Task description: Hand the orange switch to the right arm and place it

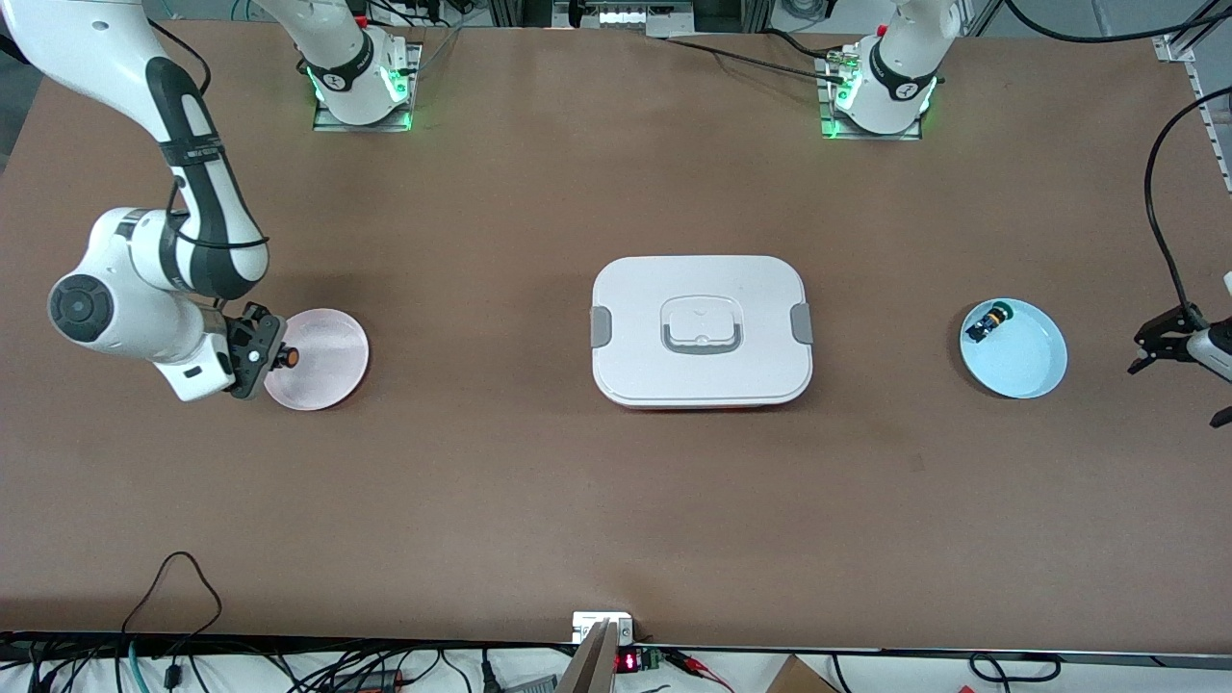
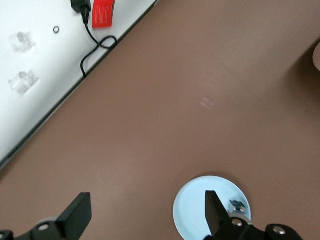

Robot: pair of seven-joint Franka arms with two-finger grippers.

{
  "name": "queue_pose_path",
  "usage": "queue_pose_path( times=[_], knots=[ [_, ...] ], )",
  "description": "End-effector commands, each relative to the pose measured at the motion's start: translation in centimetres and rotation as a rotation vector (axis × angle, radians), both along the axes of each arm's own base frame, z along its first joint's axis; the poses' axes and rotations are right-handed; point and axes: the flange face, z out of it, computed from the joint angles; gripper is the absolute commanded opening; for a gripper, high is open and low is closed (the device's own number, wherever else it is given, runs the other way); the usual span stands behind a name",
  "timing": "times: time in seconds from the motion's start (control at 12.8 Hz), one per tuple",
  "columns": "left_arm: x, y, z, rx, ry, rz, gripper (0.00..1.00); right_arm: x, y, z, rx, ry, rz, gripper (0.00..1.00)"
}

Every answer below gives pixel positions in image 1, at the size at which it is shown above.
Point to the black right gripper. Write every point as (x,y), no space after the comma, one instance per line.
(256,311)

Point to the orange push button switch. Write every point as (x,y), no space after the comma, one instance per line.
(289,357)

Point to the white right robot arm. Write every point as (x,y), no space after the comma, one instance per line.
(125,308)

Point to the pink round plate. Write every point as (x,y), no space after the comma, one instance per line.
(327,356)

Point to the light blue round plate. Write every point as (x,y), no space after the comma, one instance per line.
(1020,361)

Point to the black table edge strip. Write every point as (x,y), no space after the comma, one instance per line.
(289,643)

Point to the black power adapter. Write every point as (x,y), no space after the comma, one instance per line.
(371,680)

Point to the white lunch box grey latches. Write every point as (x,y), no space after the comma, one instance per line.
(751,289)

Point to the small white box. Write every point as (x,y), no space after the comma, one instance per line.
(587,626)

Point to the grey metal bar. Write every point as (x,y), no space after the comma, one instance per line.
(589,669)

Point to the red digit display module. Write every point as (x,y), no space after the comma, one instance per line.
(628,661)

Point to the white power strip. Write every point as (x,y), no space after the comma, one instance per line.
(626,14)

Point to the brown cardboard piece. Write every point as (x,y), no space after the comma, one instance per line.
(799,679)

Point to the aluminium frame rail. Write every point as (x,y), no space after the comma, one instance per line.
(1208,120)

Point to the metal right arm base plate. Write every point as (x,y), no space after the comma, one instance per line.
(332,126)

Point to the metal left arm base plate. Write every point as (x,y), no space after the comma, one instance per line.
(871,136)

